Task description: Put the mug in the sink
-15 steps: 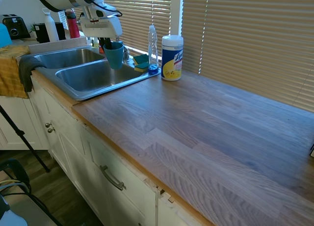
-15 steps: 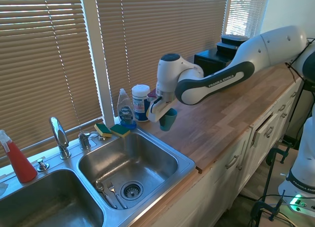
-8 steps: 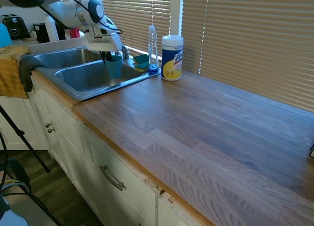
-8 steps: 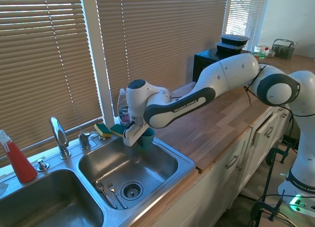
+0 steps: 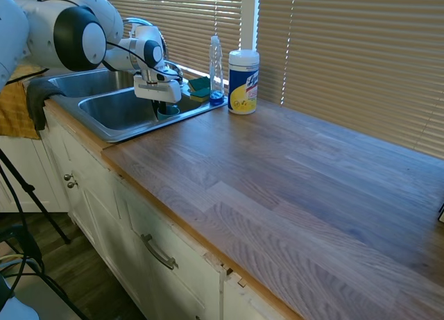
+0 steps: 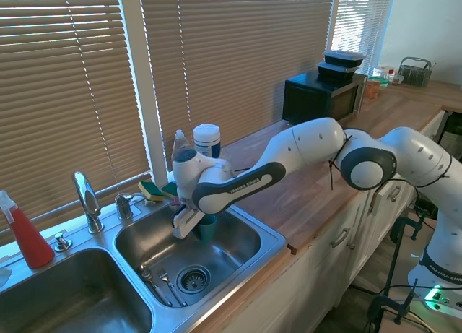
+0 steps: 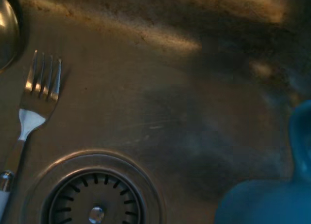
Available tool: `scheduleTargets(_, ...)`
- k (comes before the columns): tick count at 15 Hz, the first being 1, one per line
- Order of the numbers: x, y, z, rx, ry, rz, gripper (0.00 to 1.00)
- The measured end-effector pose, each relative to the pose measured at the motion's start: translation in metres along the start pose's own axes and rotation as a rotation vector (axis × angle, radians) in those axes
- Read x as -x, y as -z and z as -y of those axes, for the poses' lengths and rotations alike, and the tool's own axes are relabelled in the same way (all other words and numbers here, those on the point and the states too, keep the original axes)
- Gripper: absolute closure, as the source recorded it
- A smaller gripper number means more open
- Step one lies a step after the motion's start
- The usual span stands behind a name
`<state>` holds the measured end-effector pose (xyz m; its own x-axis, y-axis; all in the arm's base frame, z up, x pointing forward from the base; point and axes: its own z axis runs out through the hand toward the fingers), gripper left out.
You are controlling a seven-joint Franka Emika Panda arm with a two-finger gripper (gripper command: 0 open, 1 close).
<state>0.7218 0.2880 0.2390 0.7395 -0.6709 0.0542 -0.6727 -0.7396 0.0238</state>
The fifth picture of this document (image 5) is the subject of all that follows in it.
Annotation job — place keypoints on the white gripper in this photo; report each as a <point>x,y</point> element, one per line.
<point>157,90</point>

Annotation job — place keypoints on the teal plastic mug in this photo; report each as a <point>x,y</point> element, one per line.
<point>170,113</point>

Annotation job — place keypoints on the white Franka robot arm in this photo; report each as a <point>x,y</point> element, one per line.
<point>69,35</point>

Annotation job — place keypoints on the stainless steel double sink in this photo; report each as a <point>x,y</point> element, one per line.
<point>104,115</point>

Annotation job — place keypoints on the yellow sponge with green pad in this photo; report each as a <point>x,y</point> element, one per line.
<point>200,95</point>

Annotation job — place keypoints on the green scrub sponge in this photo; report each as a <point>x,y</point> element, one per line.
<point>199,83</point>

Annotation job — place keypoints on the clear dish soap bottle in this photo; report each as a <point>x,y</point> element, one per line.
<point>216,73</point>

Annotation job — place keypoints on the Lysol wipes canister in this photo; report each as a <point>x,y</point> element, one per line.
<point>243,84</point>

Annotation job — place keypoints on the chrome faucet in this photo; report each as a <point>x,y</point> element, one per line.
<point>138,20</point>

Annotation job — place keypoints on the narrow beige window blind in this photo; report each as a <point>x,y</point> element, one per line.
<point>194,18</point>

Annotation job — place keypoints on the round metal cabinet knob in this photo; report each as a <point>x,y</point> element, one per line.
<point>68,177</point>
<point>72,185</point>

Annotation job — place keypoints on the white kitchen cabinet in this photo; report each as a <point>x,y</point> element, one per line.
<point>114,212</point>

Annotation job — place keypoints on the grey dish cloth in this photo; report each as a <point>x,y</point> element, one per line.
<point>38,98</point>

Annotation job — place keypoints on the yellow dish towel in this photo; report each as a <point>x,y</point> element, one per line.
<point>12,108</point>

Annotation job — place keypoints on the black tripod leg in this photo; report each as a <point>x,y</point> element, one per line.
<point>34,198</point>

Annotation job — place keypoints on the wide beige window blind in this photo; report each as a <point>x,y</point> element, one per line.
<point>347,56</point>

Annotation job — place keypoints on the white window frame post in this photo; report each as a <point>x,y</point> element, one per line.
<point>250,18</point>

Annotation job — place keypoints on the black metal stand frame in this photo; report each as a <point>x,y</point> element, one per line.
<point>26,243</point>

